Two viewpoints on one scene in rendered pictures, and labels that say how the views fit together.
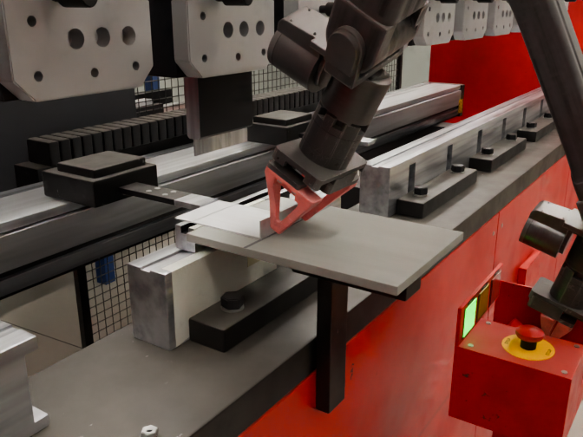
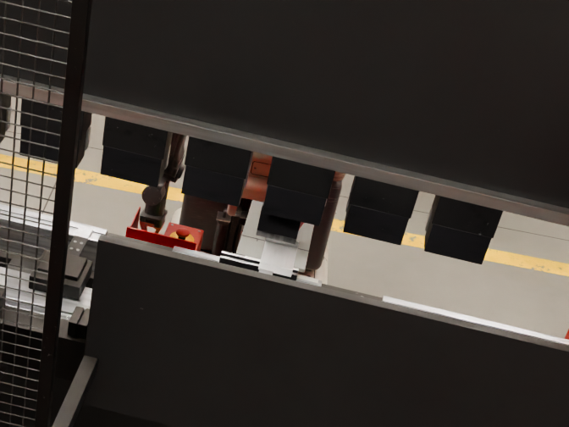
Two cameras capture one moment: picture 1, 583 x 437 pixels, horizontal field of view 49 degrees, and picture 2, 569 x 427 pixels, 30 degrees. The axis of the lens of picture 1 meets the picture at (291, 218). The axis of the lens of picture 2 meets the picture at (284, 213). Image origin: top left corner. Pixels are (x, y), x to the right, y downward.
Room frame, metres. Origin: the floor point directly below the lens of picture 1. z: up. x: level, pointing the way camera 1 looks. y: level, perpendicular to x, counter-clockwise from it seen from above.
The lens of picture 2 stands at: (1.96, 1.91, 2.57)
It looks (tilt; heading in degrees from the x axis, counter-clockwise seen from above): 33 degrees down; 237
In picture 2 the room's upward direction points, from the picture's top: 13 degrees clockwise
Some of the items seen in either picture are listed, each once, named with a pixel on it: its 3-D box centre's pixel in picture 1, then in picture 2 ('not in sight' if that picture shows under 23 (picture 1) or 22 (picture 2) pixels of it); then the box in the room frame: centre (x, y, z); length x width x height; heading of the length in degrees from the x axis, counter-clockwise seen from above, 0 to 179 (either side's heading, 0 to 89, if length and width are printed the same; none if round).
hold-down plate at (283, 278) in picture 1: (280, 289); not in sight; (0.78, 0.01, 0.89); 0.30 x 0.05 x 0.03; 146
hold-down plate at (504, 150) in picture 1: (499, 153); not in sight; (1.58, -0.52, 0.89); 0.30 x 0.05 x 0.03; 146
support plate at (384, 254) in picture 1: (324, 236); (277, 235); (0.70, -0.04, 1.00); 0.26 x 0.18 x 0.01; 56
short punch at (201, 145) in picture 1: (220, 109); (278, 224); (0.78, 0.08, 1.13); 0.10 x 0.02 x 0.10; 146
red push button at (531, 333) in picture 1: (528, 340); (182, 235); (0.82, -0.34, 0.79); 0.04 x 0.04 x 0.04
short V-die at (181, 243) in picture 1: (237, 216); (258, 267); (0.80, 0.07, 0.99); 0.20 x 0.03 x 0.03; 146
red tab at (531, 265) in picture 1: (528, 271); not in sight; (1.54, -0.62, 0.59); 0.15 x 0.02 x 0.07; 146
